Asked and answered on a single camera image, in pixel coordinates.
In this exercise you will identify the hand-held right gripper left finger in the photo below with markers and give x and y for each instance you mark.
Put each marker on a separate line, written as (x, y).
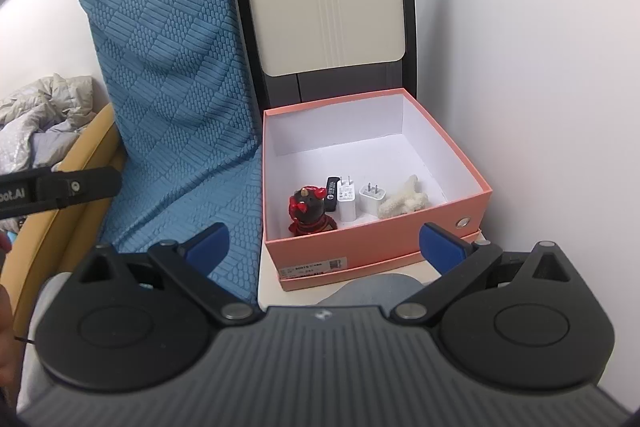
(210, 248)

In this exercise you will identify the white tall charger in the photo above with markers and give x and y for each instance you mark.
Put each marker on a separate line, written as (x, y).
(346, 202)

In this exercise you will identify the white cube charger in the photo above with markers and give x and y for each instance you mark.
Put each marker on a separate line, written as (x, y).
(372, 201)

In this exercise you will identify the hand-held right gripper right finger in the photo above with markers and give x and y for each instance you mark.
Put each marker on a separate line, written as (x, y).
(440, 252)

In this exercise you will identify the grey crumpled duvet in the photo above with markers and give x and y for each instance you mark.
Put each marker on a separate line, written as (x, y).
(40, 122)

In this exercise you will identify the cream plush toy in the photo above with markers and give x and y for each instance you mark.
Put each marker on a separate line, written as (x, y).
(405, 202)

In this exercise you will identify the small black device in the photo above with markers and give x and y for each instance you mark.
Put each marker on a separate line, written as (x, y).
(330, 194)

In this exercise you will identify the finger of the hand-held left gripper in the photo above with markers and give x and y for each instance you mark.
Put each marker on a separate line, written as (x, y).
(85, 188)

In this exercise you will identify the cream folding chair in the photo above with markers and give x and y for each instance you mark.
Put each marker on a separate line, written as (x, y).
(325, 12)

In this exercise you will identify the pink cardboard box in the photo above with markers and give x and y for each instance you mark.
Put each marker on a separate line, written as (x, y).
(380, 232)

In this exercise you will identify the red black figurine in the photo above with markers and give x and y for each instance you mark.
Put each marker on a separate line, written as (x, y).
(307, 212)

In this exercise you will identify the blue textured cushion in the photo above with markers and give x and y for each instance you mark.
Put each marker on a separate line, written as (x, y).
(170, 72)

